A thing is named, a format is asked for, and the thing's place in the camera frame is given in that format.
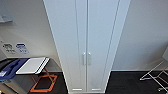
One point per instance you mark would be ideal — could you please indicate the white wardrobe door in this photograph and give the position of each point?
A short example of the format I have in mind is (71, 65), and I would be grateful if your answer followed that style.
(103, 36)
(66, 36)

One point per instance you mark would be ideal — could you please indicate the white wardrobe body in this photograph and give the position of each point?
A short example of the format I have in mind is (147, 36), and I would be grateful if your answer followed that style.
(109, 87)

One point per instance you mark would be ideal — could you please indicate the orange folding stand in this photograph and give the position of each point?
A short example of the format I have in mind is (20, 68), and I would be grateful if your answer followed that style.
(34, 87)

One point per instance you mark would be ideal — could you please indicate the blue board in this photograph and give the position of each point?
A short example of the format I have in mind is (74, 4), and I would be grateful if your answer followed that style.
(10, 68)

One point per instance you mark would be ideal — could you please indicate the wall poster with blue print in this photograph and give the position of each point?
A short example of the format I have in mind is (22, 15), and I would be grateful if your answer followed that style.
(22, 47)

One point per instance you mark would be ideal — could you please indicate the small wall poster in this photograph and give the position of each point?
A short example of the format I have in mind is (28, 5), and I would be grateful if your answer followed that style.
(8, 48)

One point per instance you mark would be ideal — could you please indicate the grey wall-mounted box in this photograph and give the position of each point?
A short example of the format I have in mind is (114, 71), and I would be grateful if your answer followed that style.
(4, 11)

